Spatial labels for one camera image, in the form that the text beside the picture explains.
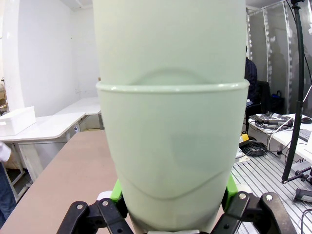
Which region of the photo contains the black curved stand pole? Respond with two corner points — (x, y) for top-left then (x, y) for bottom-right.
(281, 0), (307, 185)

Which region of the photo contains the seated person in dark shirt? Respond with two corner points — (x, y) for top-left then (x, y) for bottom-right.
(244, 45), (258, 103)

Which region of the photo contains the aluminium slatted platform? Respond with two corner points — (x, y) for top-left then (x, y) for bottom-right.
(231, 151), (312, 234)

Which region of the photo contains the white corner table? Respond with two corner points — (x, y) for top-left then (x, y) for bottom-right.
(55, 97), (105, 130)

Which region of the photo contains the dark keyboard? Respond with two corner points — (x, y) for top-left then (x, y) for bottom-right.
(298, 129), (312, 143)

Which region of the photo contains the coiled black cable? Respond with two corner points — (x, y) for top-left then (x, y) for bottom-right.
(241, 140), (268, 157)

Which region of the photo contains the black grey handle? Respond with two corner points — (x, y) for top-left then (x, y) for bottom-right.
(292, 188), (312, 203)

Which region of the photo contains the black high-back chair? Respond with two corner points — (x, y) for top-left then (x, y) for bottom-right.
(245, 80), (272, 134)

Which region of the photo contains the pale green plastic cup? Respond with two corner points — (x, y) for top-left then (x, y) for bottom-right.
(96, 81), (251, 233)
(92, 0), (247, 86)

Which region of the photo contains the black bag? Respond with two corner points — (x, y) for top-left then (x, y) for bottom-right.
(270, 90), (285, 113)

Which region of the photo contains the white side table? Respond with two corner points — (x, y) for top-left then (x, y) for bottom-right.
(0, 112), (86, 186)

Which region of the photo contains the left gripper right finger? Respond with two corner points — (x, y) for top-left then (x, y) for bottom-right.
(211, 174), (297, 234)

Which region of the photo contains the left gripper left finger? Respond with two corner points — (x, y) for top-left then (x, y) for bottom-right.
(57, 179), (134, 234)

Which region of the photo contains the white cluttered desk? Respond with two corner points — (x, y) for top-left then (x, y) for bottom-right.
(248, 113), (312, 163)

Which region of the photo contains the white plastic basket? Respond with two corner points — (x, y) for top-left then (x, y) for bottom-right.
(0, 106), (37, 137)

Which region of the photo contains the person's right forearm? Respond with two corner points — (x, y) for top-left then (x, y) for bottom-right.
(0, 142), (12, 162)

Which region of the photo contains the person in white shirt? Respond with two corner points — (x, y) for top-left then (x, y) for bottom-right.
(0, 141), (17, 221)

